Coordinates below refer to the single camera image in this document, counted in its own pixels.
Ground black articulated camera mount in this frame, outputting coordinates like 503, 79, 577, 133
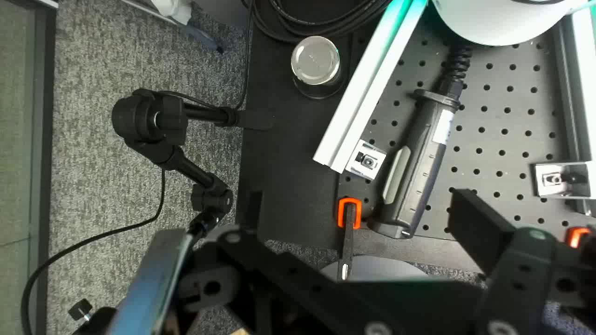
112, 90, 238, 239

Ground round silver metal disc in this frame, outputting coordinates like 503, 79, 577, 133
291, 36, 341, 88

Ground black perforated breadboard plate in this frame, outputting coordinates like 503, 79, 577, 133
363, 16, 594, 241

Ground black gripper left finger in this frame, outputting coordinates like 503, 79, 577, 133
218, 231, 482, 335

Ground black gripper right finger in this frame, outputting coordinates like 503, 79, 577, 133
449, 190, 596, 335

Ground thin black floor cable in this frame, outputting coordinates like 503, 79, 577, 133
19, 166, 169, 335

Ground white aluminium extrusion rail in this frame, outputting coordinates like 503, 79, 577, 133
313, 0, 430, 174

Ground white fiducial tag label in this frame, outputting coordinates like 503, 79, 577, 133
346, 140, 386, 181

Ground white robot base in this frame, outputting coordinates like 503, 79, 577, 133
430, 0, 594, 47

